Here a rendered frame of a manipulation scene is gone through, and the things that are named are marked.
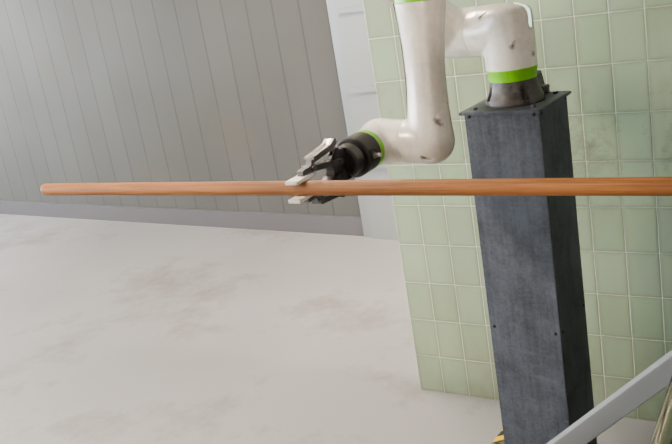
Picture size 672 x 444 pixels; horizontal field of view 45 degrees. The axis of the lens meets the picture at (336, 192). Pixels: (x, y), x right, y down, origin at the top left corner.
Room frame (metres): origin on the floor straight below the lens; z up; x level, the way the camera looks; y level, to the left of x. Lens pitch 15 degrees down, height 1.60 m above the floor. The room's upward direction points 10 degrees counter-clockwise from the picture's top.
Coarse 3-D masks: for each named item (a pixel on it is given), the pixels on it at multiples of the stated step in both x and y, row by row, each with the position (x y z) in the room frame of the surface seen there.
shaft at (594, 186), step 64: (64, 192) 1.95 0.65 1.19; (128, 192) 1.83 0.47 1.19; (192, 192) 1.73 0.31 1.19; (256, 192) 1.63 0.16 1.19; (320, 192) 1.54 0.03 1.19; (384, 192) 1.47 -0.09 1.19; (448, 192) 1.39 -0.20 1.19; (512, 192) 1.33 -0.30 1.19; (576, 192) 1.27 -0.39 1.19; (640, 192) 1.22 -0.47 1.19
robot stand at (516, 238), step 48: (480, 144) 2.03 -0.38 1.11; (528, 144) 1.95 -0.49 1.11; (480, 240) 2.05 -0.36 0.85; (528, 240) 1.97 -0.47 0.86; (576, 240) 2.07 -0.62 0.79; (528, 288) 1.98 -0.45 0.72; (576, 288) 2.05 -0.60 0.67; (528, 336) 1.98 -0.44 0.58; (576, 336) 2.02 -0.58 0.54; (528, 384) 1.99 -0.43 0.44; (576, 384) 1.99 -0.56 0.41; (528, 432) 2.00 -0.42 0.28
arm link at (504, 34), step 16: (480, 16) 2.06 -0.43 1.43; (496, 16) 2.02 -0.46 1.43; (512, 16) 2.01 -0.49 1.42; (528, 16) 2.02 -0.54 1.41; (464, 32) 2.09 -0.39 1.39; (480, 32) 2.05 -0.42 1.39; (496, 32) 2.02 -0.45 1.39; (512, 32) 2.00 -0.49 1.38; (528, 32) 2.02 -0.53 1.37; (480, 48) 2.07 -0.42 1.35; (496, 48) 2.02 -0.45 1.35; (512, 48) 2.01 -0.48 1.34; (528, 48) 2.01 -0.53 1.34; (496, 64) 2.03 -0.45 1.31; (512, 64) 2.01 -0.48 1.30; (528, 64) 2.01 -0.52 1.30; (496, 80) 2.04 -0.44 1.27; (512, 80) 2.01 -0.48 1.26
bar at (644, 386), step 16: (656, 368) 0.84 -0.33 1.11; (640, 384) 0.85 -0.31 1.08; (656, 384) 0.84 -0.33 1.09; (608, 400) 0.87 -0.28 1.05; (624, 400) 0.86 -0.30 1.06; (640, 400) 0.85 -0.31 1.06; (592, 416) 0.88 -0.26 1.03; (608, 416) 0.87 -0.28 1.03; (624, 416) 0.86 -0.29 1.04; (576, 432) 0.89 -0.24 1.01; (592, 432) 0.88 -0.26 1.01; (656, 432) 0.62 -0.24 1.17
